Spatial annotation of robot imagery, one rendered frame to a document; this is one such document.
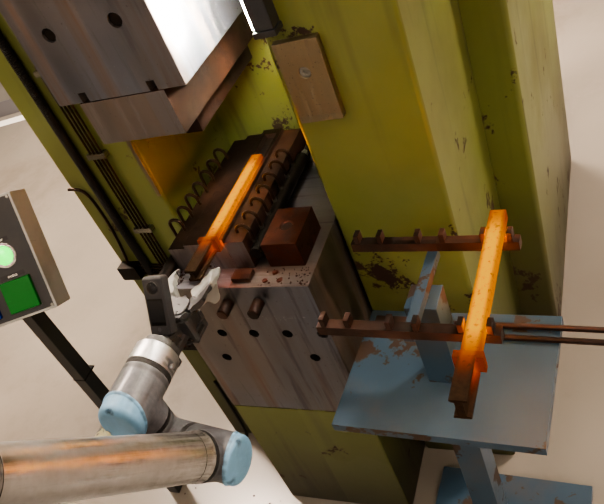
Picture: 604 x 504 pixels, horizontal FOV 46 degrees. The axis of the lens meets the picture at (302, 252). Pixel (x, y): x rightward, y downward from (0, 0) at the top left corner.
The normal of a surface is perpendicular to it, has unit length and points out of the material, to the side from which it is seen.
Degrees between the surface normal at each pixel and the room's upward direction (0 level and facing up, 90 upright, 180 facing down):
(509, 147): 90
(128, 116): 90
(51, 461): 70
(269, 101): 90
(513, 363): 0
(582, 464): 0
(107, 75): 90
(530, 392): 0
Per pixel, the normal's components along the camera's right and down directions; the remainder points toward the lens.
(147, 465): 0.86, -0.12
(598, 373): -0.33, -0.72
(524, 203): -0.29, 0.69
